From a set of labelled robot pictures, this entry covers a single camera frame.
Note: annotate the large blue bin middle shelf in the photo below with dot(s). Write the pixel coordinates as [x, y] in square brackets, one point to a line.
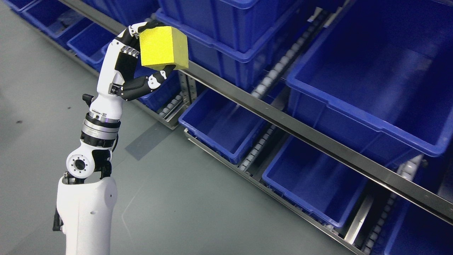
[379, 79]

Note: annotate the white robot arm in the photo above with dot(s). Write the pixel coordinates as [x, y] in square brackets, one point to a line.
[87, 193]

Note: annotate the steel shelf rack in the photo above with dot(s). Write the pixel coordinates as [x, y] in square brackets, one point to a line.
[413, 193]

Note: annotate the yellow foam block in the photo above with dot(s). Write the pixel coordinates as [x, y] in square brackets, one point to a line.
[162, 46]

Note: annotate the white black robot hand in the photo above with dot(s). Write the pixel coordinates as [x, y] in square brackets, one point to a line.
[116, 83]

